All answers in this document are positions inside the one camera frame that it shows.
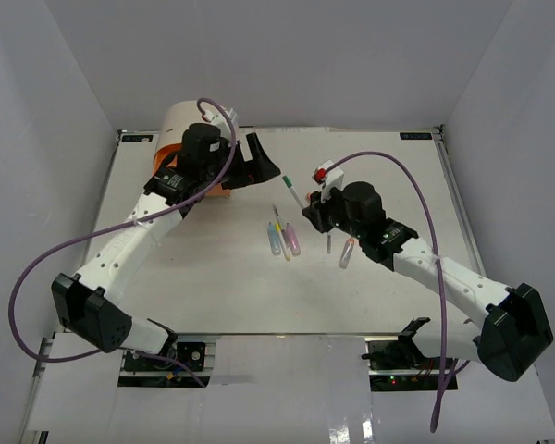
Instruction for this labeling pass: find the yellow pen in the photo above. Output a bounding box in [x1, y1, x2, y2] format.
[275, 222, 290, 261]

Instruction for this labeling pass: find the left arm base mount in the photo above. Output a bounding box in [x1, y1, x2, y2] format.
[117, 341, 213, 389]

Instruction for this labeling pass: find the pink highlighter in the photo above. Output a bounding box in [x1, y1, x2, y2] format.
[286, 224, 302, 257]

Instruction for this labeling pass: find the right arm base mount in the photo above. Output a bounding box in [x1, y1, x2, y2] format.
[361, 317, 439, 393]

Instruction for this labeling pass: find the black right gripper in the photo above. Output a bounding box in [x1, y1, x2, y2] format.
[303, 184, 365, 241]

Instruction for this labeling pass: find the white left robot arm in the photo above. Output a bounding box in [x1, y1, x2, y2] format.
[51, 123, 281, 369]

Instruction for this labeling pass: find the orange top drawer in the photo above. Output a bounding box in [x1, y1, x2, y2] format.
[153, 142, 231, 198]

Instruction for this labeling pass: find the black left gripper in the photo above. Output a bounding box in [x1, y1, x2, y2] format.
[202, 133, 280, 190]

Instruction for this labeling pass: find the orange capped clear highlighter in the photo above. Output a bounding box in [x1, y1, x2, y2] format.
[339, 238, 355, 269]

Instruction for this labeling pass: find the thin grey pen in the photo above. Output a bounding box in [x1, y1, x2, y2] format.
[272, 203, 283, 232]

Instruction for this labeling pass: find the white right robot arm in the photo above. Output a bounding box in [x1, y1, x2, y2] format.
[302, 181, 554, 382]

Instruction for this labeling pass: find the beige cylindrical drawer organizer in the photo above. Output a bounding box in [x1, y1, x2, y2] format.
[156, 100, 230, 151]

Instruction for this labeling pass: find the blue highlighter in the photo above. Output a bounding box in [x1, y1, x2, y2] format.
[267, 222, 282, 256]

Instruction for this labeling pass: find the purple cable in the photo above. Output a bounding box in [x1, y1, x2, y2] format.
[7, 96, 240, 389]
[326, 151, 459, 434]

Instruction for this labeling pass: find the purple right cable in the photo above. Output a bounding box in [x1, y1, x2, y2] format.
[326, 151, 459, 434]

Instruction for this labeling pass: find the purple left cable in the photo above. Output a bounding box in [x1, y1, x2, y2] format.
[7, 96, 240, 389]

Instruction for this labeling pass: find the green capped pen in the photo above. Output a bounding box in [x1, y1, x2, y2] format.
[282, 175, 305, 209]

